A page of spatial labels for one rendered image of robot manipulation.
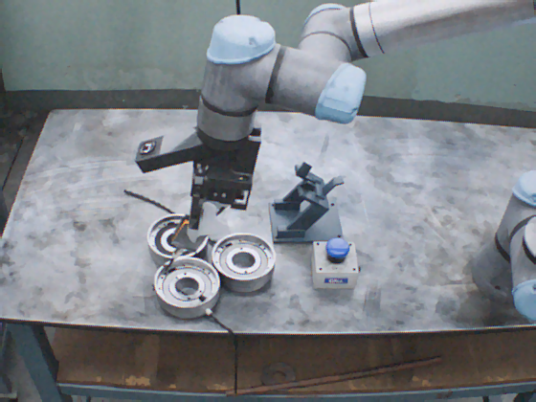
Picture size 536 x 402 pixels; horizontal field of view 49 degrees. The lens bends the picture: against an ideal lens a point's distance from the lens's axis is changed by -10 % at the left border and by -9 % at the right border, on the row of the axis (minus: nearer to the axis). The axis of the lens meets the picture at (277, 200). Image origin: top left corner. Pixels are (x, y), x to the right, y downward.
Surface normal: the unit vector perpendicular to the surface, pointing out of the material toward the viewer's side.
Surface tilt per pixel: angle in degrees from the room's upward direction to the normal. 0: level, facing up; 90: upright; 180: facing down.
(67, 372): 0
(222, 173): 8
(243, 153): 91
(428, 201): 0
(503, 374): 0
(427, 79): 90
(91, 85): 90
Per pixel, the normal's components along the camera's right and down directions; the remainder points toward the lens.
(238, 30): 0.21, -0.71
